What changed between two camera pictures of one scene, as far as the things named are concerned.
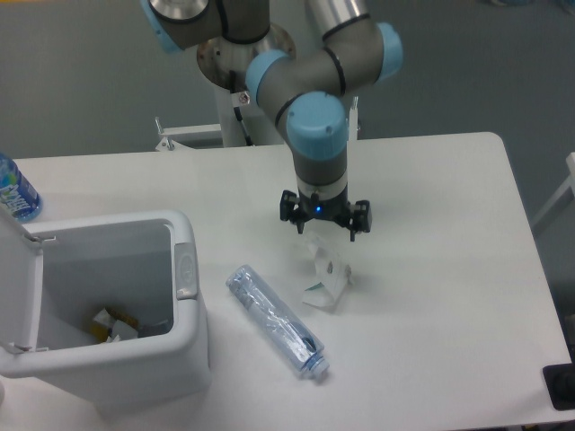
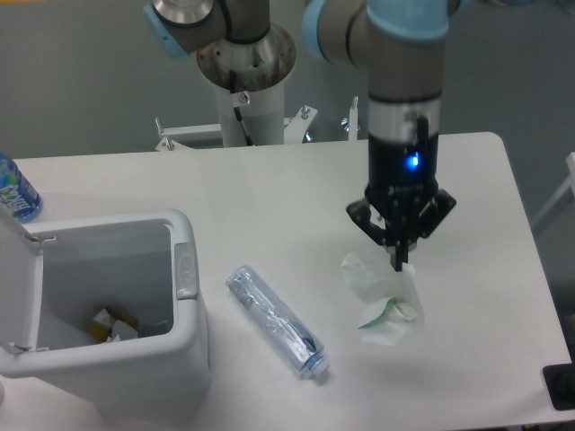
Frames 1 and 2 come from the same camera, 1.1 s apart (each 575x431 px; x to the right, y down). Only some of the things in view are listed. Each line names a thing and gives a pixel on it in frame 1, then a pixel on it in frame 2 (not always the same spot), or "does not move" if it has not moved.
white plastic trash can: (55, 277) does not move
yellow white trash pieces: (111, 326) does not move
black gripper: (337, 208) -> (402, 177)
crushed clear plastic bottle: (305, 351) does not move
